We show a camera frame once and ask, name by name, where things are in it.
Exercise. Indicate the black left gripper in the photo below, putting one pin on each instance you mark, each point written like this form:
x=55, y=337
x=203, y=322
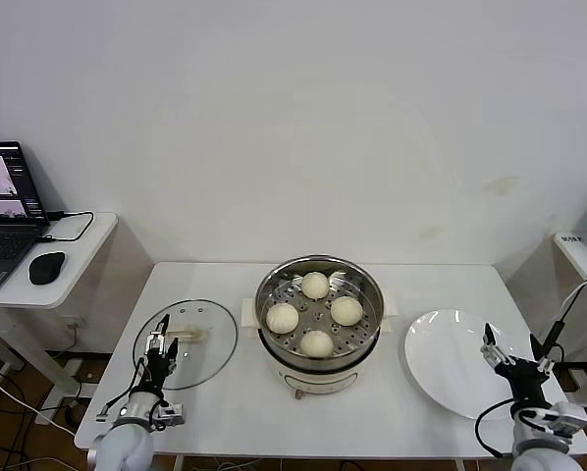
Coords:
x=160, y=372

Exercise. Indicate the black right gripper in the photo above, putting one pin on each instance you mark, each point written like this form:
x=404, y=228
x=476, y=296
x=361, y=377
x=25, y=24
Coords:
x=524, y=380

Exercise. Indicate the round glass pot lid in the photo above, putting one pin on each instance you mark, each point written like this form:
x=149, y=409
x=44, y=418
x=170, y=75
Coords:
x=210, y=353

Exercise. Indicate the white steamed baozi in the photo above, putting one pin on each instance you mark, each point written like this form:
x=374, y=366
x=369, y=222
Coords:
x=282, y=319
x=316, y=343
x=346, y=310
x=315, y=285

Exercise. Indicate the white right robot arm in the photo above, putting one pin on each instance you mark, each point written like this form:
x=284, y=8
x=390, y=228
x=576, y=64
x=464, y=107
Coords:
x=539, y=456

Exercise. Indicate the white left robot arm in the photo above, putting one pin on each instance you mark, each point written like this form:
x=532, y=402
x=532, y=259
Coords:
x=122, y=446

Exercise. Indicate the stainless steel steamer basket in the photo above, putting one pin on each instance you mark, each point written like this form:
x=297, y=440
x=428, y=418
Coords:
x=274, y=289

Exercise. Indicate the white round plate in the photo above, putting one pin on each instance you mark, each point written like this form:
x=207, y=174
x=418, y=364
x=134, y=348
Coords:
x=445, y=363

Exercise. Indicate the white rounded side desk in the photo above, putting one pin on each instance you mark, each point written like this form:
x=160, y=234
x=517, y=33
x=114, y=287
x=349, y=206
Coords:
x=77, y=265

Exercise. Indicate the black computer mouse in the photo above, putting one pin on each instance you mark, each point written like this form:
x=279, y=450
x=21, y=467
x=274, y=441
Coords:
x=48, y=267

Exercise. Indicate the white electric cooking pot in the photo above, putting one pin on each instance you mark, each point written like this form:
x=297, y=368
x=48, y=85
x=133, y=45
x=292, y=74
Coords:
x=318, y=380

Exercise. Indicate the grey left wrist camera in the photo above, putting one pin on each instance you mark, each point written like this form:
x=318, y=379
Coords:
x=172, y=417

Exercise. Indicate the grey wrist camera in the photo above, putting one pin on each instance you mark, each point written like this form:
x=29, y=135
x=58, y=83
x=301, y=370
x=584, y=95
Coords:
x=568, y=419
x=172, y=417

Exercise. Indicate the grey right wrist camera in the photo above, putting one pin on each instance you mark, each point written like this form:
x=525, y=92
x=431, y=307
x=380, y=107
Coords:
x=568, y=419

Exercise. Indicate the white wall socket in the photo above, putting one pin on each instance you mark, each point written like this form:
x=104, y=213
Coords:
x=76, y=324

